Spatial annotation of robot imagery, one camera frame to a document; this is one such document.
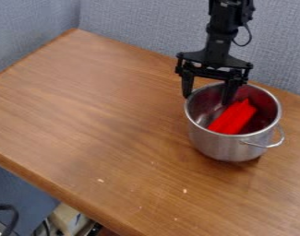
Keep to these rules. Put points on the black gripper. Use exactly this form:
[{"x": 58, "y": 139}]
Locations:
[{"x": 213, "y": 63}]

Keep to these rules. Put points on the red plastic block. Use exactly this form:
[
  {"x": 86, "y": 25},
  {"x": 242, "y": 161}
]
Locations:
[{"x": 233, "y": 119}]

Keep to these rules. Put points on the stainless steel pot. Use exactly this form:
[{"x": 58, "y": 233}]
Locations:
[{"x": 261, "y": 133}]

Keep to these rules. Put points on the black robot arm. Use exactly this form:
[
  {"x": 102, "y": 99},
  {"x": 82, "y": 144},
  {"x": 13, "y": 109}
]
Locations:
[{"x": 229, "y": 14}]

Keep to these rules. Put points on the beige box under table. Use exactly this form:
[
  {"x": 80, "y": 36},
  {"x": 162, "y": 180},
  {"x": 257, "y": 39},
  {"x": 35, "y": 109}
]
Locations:
[{"x": 68, "y": 220}]

